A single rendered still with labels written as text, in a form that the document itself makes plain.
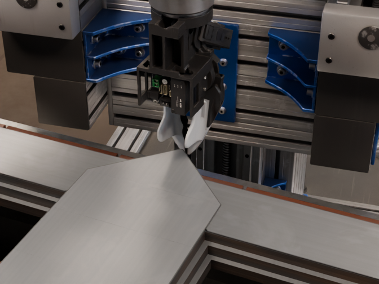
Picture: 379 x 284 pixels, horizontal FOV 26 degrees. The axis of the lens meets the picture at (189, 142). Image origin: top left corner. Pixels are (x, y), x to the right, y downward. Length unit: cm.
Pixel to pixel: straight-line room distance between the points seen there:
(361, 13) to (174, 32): 30
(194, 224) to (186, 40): 21
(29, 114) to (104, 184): 182
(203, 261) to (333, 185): 121
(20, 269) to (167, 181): 22
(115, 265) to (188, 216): 11
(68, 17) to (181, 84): 33
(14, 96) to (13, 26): 167
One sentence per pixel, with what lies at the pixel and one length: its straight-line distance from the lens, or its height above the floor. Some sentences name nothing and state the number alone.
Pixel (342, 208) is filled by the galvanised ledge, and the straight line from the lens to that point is 127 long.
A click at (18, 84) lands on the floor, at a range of 300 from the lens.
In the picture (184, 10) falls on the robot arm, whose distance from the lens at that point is 91.
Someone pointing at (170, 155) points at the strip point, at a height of 86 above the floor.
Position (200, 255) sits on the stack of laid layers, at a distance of 92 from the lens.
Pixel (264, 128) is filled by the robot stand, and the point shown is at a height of 72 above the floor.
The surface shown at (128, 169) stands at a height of 86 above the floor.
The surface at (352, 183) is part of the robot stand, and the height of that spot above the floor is 21.
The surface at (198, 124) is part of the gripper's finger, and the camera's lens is 102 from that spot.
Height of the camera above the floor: 145
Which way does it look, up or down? 34 degrees down
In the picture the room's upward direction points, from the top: straight up
